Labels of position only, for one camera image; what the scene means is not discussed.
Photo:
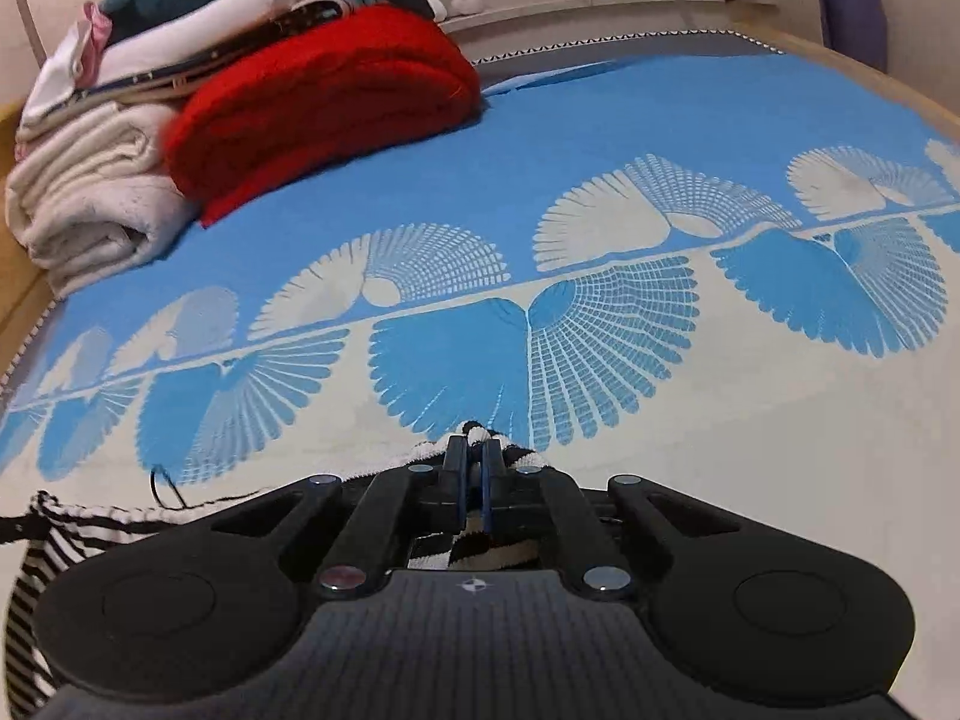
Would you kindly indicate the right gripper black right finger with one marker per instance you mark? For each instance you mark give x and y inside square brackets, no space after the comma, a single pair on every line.
[618,542]

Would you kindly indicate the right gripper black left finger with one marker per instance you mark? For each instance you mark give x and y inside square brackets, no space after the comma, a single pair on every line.
[339,539]

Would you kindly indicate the black white striped hoodie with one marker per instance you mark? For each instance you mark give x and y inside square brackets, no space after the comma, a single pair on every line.
[59,536]

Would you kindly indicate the folded clothes stack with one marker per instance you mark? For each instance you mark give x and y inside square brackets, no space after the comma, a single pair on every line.
[113,39]

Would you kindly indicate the blue white patterned bedspread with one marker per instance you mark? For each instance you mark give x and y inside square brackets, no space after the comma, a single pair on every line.
[725,264]

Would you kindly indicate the white folded blanket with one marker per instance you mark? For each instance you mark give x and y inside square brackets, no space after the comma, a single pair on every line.
[95,198]

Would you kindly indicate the red folded blanket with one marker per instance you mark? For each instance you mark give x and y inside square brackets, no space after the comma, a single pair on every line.
[374,79]

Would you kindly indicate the purple box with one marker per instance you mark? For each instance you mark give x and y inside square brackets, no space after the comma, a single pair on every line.
[857,29]

